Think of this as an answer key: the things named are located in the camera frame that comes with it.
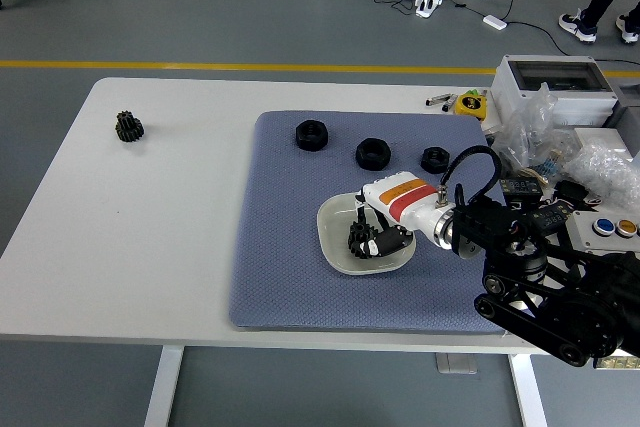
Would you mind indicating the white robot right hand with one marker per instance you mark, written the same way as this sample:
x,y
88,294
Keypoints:
x,y
405,202

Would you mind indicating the black stepped gear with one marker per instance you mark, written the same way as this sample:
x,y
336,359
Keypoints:
x,y
357,239
130,128

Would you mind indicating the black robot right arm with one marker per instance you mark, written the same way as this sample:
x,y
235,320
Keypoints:
x,y
480,227

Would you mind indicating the small black hex nut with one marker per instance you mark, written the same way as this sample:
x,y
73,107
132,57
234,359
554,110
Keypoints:
x,y
435,160

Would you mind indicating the large black hex nut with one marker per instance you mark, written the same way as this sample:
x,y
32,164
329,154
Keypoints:
x,y
373,155
311,136

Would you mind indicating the grey blue-yellow button box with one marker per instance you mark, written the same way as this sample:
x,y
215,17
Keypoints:
x,y
605,227

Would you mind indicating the small white box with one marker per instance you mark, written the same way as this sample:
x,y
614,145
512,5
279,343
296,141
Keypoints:
x,y
600,136

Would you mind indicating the white square plate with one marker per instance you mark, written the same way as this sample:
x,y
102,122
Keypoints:
x,y
332,227

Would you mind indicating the black and silver marker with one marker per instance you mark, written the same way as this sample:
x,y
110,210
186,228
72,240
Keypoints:
x,y
448,104
437,99

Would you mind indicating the yellow tape measure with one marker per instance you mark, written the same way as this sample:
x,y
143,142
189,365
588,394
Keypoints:
x,y
470,104

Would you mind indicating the black digital display module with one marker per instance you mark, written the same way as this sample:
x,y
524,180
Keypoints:
x,y
522,187
554,219

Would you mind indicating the blue-grey textured mat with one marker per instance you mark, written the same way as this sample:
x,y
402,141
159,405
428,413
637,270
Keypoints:
x,y
280,272

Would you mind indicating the clear plastic bag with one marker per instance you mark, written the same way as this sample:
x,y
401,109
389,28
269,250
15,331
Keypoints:
x,y
530,122

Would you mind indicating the blue resistor strip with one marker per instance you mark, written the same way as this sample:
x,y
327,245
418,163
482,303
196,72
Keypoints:
x,y
550,167

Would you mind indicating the black part with red mark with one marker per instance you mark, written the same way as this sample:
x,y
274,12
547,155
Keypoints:
x,y
572,192

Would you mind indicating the grey table control panel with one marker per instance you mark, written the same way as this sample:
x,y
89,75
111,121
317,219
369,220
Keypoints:
x,y
456,363

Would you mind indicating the white power strip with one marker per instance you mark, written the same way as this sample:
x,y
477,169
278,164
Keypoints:
x,y
429,4

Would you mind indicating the white power adapter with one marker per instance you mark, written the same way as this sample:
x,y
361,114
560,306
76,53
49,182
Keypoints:
x,y
494,22

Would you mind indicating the bubble wrap bag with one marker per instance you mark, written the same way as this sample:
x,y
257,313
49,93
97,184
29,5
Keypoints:
x,y
605,172

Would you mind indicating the white table leg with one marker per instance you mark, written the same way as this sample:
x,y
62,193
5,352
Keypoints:
x,y
527,392
162,387

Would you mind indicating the white electrical enclosure box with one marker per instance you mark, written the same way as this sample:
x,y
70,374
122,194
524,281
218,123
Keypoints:
x,y
580,102

